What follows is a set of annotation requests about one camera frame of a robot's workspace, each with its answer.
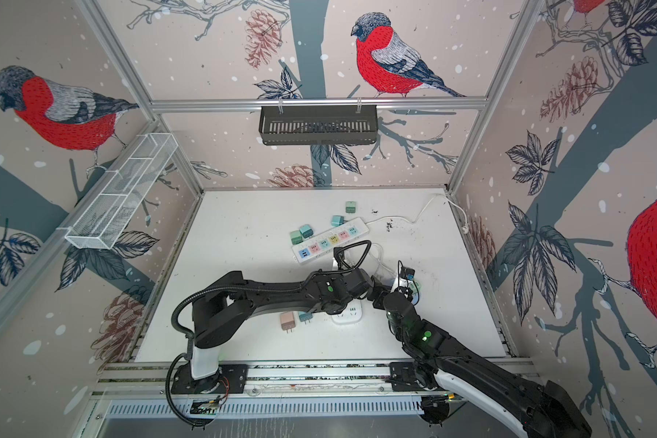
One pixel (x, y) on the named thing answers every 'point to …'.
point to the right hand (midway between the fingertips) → (378, 283)
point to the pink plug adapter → (287, 321)
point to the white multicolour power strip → (329, 239)
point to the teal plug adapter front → (305, 317)
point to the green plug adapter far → (350, 207)
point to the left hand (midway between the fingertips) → (351, 277)
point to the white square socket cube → (351, 314)
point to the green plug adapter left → (296, 237)
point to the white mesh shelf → (114, 203)
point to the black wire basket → (318, 124)
